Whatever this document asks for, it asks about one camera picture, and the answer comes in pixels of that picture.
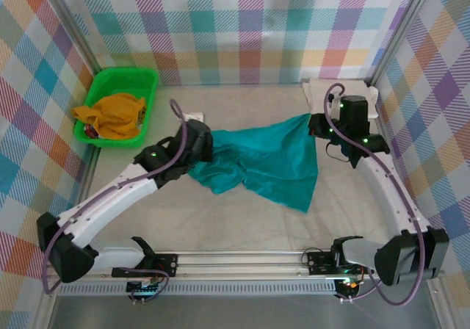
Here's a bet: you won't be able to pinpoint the green plastic basket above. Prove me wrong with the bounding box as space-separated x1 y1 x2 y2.
73 67 159 149

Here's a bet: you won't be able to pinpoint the off-white table cover cloth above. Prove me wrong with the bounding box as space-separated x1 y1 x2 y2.
79 84 423 253

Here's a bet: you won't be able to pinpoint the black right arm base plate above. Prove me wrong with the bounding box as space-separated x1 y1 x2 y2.
306 250 341 275

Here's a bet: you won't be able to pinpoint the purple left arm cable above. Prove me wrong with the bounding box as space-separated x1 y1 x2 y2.
42 99 190 300

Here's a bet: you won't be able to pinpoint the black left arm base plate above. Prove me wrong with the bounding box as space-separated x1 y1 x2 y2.
112 253 179 278

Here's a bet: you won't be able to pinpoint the aluminium frame side rail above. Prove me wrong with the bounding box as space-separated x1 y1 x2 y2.
373 117 447 328
35 147 102 328

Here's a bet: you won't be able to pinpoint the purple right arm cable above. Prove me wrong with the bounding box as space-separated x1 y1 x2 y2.
322 82 427 306

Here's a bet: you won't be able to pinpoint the mustard yellow t-shirt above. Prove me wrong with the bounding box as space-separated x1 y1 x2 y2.
70 93 147 140

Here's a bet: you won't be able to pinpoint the white folded t-shirt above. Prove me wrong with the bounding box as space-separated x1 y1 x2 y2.
301 78 380 120

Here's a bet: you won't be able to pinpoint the aluminium frame post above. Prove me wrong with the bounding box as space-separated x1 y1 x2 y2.
38 0 103 73
366 0 440 84

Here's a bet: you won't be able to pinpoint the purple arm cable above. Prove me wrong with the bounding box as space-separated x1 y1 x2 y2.
322 82 427 306
42 99 190 300

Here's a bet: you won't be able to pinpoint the slotted grey cable duct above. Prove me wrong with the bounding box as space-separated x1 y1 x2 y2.
58 283 337 296

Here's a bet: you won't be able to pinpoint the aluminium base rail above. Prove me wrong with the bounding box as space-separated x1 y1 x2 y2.
47 250 368 282

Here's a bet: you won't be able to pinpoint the teal t-shirt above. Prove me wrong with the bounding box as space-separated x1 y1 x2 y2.
189 114 319 214

